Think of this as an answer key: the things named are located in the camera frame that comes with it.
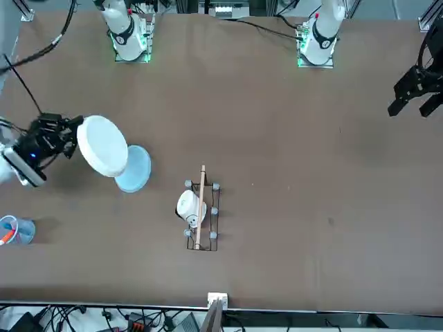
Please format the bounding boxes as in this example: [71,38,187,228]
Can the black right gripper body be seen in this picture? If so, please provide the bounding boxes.
[13,112,70,170]

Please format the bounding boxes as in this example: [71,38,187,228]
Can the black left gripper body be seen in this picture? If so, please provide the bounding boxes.
[417,24,443,93]

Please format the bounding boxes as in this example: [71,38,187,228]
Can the white plate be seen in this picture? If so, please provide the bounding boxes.
[75,115,129,178]

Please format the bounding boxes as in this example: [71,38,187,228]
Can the blue plate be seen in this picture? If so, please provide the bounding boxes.
[114,144,152,194]

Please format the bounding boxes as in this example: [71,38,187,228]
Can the pale blue plastic cup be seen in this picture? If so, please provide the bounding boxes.
[0,215,36,245]

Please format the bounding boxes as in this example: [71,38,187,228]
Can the white mug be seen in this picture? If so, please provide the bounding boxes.
[176,189,208,224]

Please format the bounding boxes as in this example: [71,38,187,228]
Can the large black power brick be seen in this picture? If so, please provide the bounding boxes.
[6,311,42,332]

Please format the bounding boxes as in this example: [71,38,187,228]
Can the orange and black device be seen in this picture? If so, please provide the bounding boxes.
[127,313,153,329]

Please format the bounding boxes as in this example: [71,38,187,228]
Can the long black ribbed box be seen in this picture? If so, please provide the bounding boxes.
[172,313,200,332]

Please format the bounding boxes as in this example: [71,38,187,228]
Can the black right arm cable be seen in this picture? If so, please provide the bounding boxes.
[0,0,78,118]

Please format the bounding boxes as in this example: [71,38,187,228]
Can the black cable between arm bases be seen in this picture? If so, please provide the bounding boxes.
[224,17,302,39]

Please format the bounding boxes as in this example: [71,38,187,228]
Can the black wire mug rack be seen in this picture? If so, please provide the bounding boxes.
[183,165,222,252]

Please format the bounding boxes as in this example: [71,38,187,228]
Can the aluminium frame post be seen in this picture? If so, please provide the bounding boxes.
[202,292,229,332]

